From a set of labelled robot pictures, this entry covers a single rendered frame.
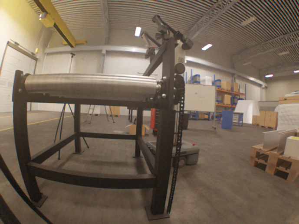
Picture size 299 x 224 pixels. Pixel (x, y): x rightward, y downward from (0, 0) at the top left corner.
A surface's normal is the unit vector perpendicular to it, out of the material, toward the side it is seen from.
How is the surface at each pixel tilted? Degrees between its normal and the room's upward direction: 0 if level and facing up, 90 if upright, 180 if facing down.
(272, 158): 90
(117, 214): 0
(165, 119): 90
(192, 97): 90
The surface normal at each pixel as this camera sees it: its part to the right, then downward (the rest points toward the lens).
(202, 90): -0.22, 0.02
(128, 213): 0.06, -1.00
